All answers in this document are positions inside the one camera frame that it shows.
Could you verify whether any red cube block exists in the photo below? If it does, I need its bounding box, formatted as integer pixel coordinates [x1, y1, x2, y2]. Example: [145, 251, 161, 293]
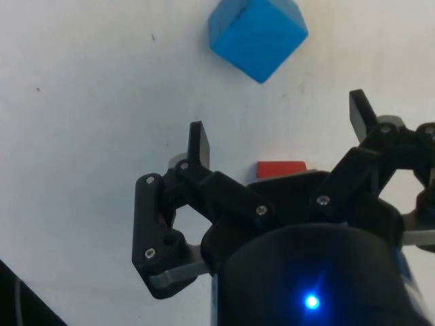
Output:
[256, 160, 309, 180]

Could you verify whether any blue cube block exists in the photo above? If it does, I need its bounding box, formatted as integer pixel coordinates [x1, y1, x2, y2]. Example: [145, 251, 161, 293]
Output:
[207, 0, 310, 84]

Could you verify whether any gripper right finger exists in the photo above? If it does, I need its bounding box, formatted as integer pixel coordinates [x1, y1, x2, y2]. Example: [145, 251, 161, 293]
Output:
[314, 89, 435, 254]

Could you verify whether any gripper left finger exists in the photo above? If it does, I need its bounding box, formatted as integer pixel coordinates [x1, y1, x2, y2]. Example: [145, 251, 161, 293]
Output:
[131, 121, 277, 301]

